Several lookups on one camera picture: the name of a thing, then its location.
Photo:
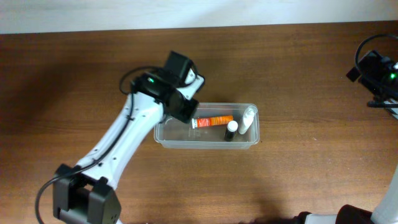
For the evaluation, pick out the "black bottle white cap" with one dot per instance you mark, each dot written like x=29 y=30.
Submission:
x=231 y=130

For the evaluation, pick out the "white squeeze bottle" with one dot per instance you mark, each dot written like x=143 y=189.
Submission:
x=247 y=119

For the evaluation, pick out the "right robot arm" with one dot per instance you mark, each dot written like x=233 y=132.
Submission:
x=386 y=209

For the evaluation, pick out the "orange tablet tube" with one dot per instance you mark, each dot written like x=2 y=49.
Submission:
x=211 y=121

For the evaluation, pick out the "clear plastic container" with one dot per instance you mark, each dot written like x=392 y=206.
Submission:
x=175 y=134

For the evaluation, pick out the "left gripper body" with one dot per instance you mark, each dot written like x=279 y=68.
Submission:
x=184 y=109

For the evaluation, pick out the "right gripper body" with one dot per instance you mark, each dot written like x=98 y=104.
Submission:
x=352 y=73

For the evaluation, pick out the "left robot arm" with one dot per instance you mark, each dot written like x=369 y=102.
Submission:
x=86 y=192

